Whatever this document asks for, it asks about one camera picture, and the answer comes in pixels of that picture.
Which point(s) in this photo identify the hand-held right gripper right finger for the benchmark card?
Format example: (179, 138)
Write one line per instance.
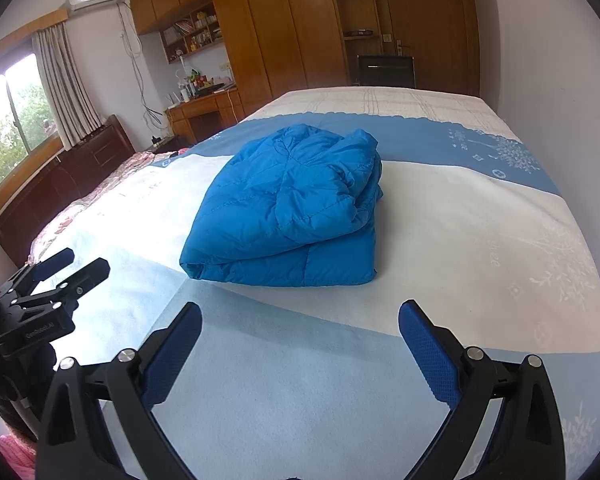
(427, 355)

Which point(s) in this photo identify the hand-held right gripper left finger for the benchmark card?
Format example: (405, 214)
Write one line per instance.
(172, 355)

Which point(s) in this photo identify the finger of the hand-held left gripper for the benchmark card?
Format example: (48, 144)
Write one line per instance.
(50, 262)
(87, 275)

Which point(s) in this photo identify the blue padded jacket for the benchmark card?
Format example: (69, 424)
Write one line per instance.
(280, 210)

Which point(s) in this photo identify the dark wooden headboard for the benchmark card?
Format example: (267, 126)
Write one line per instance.
(80, 170)

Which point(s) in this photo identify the bed with blue-white quilt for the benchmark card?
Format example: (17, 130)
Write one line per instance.
(430, 240)

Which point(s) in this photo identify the pink cloth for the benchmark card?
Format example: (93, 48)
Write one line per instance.
(15, 460)

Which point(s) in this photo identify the dark wooden nightstand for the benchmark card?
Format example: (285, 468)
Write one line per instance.
(162, 146)

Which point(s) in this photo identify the window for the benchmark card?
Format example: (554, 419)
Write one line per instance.
(15, 115)

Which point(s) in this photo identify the beige curtain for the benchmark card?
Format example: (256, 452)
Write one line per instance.
(65, 85)

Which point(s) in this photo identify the wooden desk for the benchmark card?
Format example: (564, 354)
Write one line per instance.
(205, 110)

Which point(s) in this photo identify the cluster of small household items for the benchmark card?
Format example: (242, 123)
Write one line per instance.
(200, 82)

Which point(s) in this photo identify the black chair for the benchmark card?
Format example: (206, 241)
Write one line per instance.
(385, 72)

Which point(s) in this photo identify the wooden wardrobe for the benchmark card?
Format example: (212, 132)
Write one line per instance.
(280, 30)

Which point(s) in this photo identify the flat black object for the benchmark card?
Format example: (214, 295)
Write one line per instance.
(362, 33)

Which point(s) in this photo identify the wooden door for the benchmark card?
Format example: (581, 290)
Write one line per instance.
(430, 15)

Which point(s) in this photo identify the wooden corner shelf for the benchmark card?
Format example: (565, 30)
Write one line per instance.
(350, 10)

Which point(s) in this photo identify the cluttered wooden wall shelf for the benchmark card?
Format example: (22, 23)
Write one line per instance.
(192, 32)

